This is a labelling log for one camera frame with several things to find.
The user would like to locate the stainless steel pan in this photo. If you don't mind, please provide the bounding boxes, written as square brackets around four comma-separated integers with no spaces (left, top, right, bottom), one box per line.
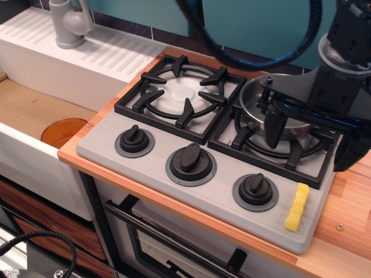
[239,75,312,143]

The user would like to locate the black braided cable foreground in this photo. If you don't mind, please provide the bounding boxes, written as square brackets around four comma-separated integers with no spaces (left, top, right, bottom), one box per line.
[0,230,78,278]

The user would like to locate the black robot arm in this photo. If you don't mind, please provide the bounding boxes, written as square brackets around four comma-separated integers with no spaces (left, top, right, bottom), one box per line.
[257,1,370,172]

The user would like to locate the black burner grate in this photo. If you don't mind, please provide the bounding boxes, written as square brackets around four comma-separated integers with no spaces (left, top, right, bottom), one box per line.
[208,104,337,189]
[114,55,246,145]

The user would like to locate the black right burner grate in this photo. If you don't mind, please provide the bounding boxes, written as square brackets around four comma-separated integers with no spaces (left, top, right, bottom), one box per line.
[208,104,337,189]

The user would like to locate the black middle stove knob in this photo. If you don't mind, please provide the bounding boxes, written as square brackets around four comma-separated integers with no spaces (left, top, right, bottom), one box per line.
[165,143,217,187]

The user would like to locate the grey toy faucet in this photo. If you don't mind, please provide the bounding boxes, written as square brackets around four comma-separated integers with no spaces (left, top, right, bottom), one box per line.
[49,0,94,49]

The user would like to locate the wooden drawer fronts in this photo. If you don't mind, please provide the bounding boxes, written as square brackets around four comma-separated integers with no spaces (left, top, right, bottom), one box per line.
[1,177,115,277]

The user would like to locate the toy oven door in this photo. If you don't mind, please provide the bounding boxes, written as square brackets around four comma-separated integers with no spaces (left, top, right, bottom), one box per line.
[104,195,297,277]

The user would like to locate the orange plastic plate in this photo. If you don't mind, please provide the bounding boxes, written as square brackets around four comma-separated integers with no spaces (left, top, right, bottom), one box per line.
[41,118,88,149]

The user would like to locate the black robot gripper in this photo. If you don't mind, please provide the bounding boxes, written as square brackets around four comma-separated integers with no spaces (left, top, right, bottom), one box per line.
[260,66,370,172]

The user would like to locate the black stove knob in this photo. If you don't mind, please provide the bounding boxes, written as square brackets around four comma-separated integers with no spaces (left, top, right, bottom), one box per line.
[232,173,279,213]
[165,143,217,187]
[115,125,155,159]

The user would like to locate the black oven door handle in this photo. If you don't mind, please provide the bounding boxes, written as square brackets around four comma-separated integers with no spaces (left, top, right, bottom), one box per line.
[104,199,247,277]

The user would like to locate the black right stove knob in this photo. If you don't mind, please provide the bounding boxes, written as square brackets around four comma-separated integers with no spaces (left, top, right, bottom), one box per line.
[232,173,279,213]

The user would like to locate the black braided cable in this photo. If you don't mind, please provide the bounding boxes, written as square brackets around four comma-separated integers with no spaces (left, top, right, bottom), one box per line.
[173,0,323,71]

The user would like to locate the grey toy stove top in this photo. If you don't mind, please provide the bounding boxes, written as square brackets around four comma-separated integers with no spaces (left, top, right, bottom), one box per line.
[75,53,343,255]

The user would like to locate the white toy sink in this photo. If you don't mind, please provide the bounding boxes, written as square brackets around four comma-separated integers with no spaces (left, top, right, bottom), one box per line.
[1,8,165,221]

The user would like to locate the black left stove knob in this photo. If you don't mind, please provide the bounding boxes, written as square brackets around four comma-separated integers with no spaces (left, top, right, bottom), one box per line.
[115,125,155,159]

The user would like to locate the black left burner grate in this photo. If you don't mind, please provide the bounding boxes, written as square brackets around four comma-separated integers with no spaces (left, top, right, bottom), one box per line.
[114,55,246,145]

